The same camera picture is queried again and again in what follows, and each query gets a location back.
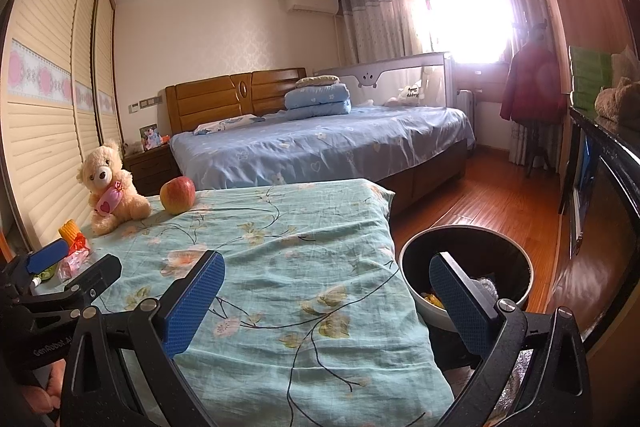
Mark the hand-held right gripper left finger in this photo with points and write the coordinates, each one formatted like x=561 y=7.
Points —
x=195 y=302

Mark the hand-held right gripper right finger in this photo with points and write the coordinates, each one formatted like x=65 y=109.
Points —
x=460 y=302

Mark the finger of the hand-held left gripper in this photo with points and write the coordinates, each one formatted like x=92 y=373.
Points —
x=95 y=274
x=47 y=254

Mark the round black waste bin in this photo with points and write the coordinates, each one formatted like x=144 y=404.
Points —
x=450 y=239

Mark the person's left hand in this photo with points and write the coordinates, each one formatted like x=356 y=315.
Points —
x=42 y=399

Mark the small green item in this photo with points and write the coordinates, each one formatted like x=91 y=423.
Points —
x=44 y=277

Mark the pink snack packet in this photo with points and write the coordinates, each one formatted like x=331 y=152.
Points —
x=75 y=259

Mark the small yellow foam net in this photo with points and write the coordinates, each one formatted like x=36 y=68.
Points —
x=70 y=230

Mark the silver insulation foil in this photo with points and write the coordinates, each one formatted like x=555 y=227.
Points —
x=510 y=387

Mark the cream teddy bear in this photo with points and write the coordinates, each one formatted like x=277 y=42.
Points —
x=107 y=172

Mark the red apple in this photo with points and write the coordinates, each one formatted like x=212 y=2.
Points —
x=177 y=194

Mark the floral light green cloth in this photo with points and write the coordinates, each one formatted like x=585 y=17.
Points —
x=300 y=257

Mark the wooden nightstand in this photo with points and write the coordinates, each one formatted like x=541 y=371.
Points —
x=150 y=172

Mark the cream sliding wardrobe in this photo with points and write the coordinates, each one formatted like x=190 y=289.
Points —
x=50 y=137

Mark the glossy wooden cabinet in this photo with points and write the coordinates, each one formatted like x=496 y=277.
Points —
x=615 y=217

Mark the wooden coat stand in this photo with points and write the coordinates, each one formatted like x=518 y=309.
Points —
x=537 y=142

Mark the flat patterned pillow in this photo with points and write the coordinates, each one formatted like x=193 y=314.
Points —
x=225 y=124

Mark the white radiator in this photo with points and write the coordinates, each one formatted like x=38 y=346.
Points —
x=465 y=104

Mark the bed with blue sheet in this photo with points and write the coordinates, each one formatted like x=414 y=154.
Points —
x=325 y=147

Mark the wooden headboard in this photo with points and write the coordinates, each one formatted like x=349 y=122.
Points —
x=210 y=97

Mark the dark red coat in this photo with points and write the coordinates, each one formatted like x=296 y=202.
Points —
x=532 y=82

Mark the folded blue quilt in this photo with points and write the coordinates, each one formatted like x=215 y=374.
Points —
x=317 y=101

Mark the pale pillow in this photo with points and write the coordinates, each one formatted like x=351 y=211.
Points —
x=317 y=81

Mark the brown teddy bear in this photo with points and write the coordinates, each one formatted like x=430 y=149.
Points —
x=617 y=102

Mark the green carton stack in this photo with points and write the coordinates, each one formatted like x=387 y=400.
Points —
x=590 y=77

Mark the bright window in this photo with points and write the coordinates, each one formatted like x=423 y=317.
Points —
x=465 y=12

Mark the translucent plastic bag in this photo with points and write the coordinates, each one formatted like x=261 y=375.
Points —
x=627 y=59

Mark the photo frame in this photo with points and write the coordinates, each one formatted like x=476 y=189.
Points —
x=150 y=138

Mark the wall switch panel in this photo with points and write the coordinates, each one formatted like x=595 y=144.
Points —
x=145 y=104

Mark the grey bed guard rail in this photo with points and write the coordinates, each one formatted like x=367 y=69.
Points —
x=380 y=77

